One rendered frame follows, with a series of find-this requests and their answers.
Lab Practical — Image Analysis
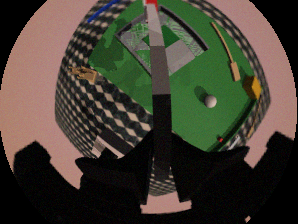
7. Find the white golf ball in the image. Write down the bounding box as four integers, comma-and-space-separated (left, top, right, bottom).
204, 95, 217, 108

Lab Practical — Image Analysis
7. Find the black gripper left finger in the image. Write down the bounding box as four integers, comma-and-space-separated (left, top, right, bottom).
74, 129, 154, 205

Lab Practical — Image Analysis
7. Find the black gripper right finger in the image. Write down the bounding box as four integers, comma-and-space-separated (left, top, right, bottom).
170, 133, 250, 202

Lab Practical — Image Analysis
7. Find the green putting mat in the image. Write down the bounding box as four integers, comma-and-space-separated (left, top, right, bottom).
86, 0, 254, 153

